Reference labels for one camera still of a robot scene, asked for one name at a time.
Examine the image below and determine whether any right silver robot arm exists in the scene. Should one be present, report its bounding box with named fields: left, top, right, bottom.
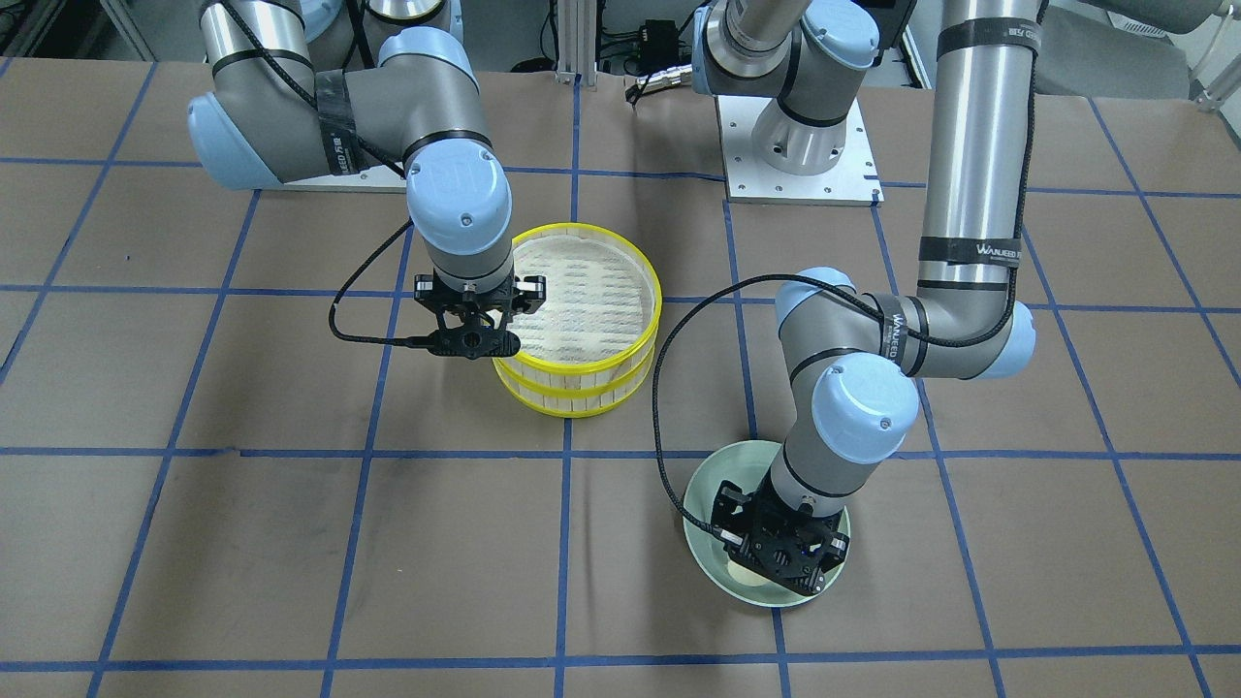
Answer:
left=187, top=1, right=546, bottom=359

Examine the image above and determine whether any yellow steamer layer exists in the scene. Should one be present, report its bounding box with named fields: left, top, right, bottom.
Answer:
left=493, top=222, right=663, bottom=390
left=493, top=340, right=654, bottom=417

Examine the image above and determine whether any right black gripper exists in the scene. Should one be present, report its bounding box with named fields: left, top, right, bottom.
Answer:
left=407, top=274, right=547, bottom=361

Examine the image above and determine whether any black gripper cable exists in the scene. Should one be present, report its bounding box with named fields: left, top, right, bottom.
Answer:
left=652, top=271, right=1019, bottom=544

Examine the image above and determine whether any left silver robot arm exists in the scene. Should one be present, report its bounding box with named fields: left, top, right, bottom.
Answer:
left=671, top=1, right=1042, bottom=607

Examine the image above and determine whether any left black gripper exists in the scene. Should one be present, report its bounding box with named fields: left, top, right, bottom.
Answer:
left=714, top=477, right=849, bottom=597

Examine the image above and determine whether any white steamed bun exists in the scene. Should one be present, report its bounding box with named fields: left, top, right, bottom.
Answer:
left=725, top=559, right=768, bottom=587

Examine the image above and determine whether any light green plate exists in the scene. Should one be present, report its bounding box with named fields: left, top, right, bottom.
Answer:
left=683, top=440, right=851, bottom=607

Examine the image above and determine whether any aluminium frame post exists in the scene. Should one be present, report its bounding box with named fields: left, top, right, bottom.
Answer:
left=555, top=0, right=599, bottom=91

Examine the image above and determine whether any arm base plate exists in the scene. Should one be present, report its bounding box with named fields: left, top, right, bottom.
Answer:
left=716, top=96, right=884, bottom=206
left=261, top=164, right=406, bottom=194

